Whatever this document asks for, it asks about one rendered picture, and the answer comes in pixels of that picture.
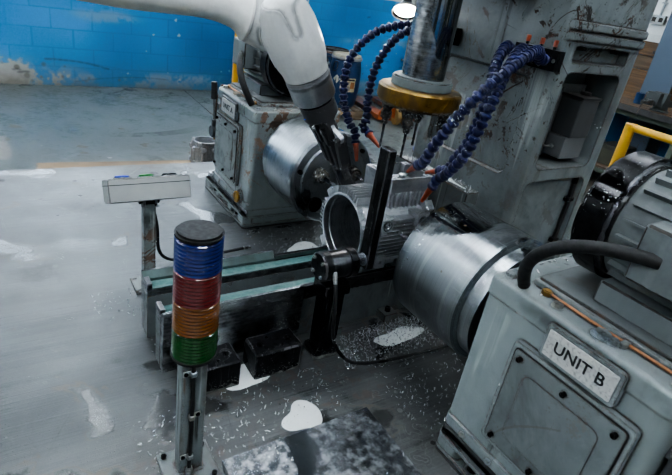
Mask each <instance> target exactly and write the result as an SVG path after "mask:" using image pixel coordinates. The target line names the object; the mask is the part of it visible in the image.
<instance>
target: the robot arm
mask: <svg viewBox="0 0 672 475"><path fill-rule="evenodd" d="M79 1H84V2H90V3H95V4H100V5H106V6H112V7H118V8H124V9H131V10H139V11H148V12H158V13H167V14H176V15H186V16H194V17H201V18H205V19H209V20H213V21H216V22H219V23H222V24H224V25H226V26H228V27H230V28H231V29H233V31H234V32H235V33H236V35H237V37H238V39H239V40H240V41H242V42H245V43H247V44H249V45H251V46H253V47H255V48H257V49H258V50H260V51H262V52H267V53H268V55H269V57H270V59H271V61H272V63H273V65H274V67H275V68H276V69H277V70H278V71H279V73H280V74H281V75H282V77H283V78H284V80H285V82H286V86H287V88H288V90H289V92H290V95H291V98H292V100H293V103H294V105H295V106H296V107H298V108H299V109H300V111H301V114H302V116H303V119H304V121H305V122H306V123H307V124H308V126H309V127H310V129H311V131H312V132H313V134H314V136H315V139H316V141H317V143H318V145H319V147H320V149H321V151H322V153H323V155H324V157H325V160H326V161H329V162H330V165H331V166H333V167H332V168H333V171H334V174H335V176H336V179H337V182H338V185H339V186H340V185H351V184H353V181H352V178H351V175H350V172H349V169H348V167H349V166H351V161H350V156H349V151H348V145H347V135H346V134H345V133H343V134H342V135H341V133H340V132H339V131H338V125H337V122H336V121H335V120H334V118H335V116H336V114H337V112H338V106H337V103H336V100H335V97H334V94H335V86H334V83H333V80H332V77H331V74H330V69H329V67H328V64H327V52H326V47H325V43H324V39H323V36H322V33H321V30H320V27H319V24H318V21H317V19H316V16H315V14H314V12H313V10H312V8H311V7H310V5H309V3H308V2H307V1H306V0H79Z"/></svg>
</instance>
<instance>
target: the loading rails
mask: <svg viewBox="0 0 672 475"><path fill-rule="evenodd" d="M324 250H326V251H328V247H327V246H322V247H315V248H309V249H303V250H296V251H290V252H284V253H277V254H273V251H272V250H269V251H262V252H256V253H249V254H243V255H236V256H230V257H223V265H222V266H223V267H222V281H221V295H220V296H221V297H220V310H219V325H218V339H217V345H220V344H224V343H228V342H229V343H230V344H231V345H232V347H233V349H234V350H235V352H236V353H241V352H244V342H245V340H246V338H249V337H253V336H257V335H261V334H266V333H269V332H273V331H277V330H281V329H285V328H290V329H291V330H292V332H293V333H294V334H295V335H296V337H297V336H298V335H299V334H303V333H307V332H311V326H312V319H313V313H314V307H315V301H316V295H317V289H316V288H315V287H314V286H313V285H314V279H315V276H314V274H313V272H311V268H312V265H311V262H312V257H313V255H314V253H315V252H317V251H324ZM394 269H395V266H391V265H390V264H389V263H387V267H386V265H384V267H383V268H378V269H374V270H373V269H372V270H371V271H366V272H361V273H358V274H357V275H355V276H351V277H345V276H344V277H345V278H346V279H347V280H348V281H349V282H350V283H351V288H350V293H349V294H345V295H344V300H343V306H342V311H341V316H340V321H339V327H338V332H337V335H339V334H341V331H342V327H341V325H340V324H342V323H346V322H350V321H354V320H357V319H361V318H365V317H369V316H373V315H376V316H377V317H379V318H380V319H381V320H382V321H383V322H387V321H391V320H394V319H396V317H397V312H396V311H395V310H396V309H400V308H404V307H405V306H403V305H402V304H401V303H400V302H399V300H398V299H397V297H396V295H395V292H394V286H393V275H394ZM172 295H173V265H171V266H164V267H157V268H151V269H144V270H141V311H142V326H143V329H144V331H145V333H146V336H147V338H150V337H154V336H156V350H155V357H156V359H157V361H158V364H159V366H160V368H161V370H162V373H165V372H168V371H172V370H176V369H177V364H176V363H175V362H174V361H173V360H172V359H171V357H170V347H171V339H172Z"/></svg>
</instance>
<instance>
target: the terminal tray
mask: <svg viewBox="0 0 672 475"><path fill-rule="evenodd" d="M411 166H412V164H410V163H408V162H396V164H395V166H394V171H393V175H392V180H391V185H390V190H389V194H388V199H387V204H386V206H387V208H389V209H390V210H392V208H393V207H394V209H396V208H397V207H398V208H399V209H400V208H401V206H402V207H403V208H405V206H407V207H408V208H409V205H411V207H413V206H414V205H415V206H416V207H417V205H418V204H419V205H420V206H421V204H422V202H421V201H420V200H421V198H422V196H423V195H424V193H425V191H426V189H427V184H428V183H429V182H430V181H431V177H432V175H430V174H425V172H424V171H423V170H420V171H416V170H415V171H413V172H410V173H406V170H407V169H408V168H410V167H411ZM376 168H377V163H376V164H367V166H366V171H365V177H364V183H370V184H372V185H373V183H374V178H375V173H376Z"/></svg>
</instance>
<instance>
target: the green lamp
mask: <svg viewBox="0 0 672 475"><path fill-rule="evenodd" d="M217 339H218V328H217V330H216V331H215V332H214V333H213V334H211V335H209V336H207V337H203V338H195V339H193V338H186V337H182V336H180V335H178V334H177V333H175V332H174V330H173V328H172V339H171V351H172V355H173V357H174V358H175V359H176V360H177V361H179V362H181V363H184V364H189V365H196V364H202V363H205V362H207V361H209V360H210V359H212V358H213V357H214V355H215V353H216V350H217Z"/></svg>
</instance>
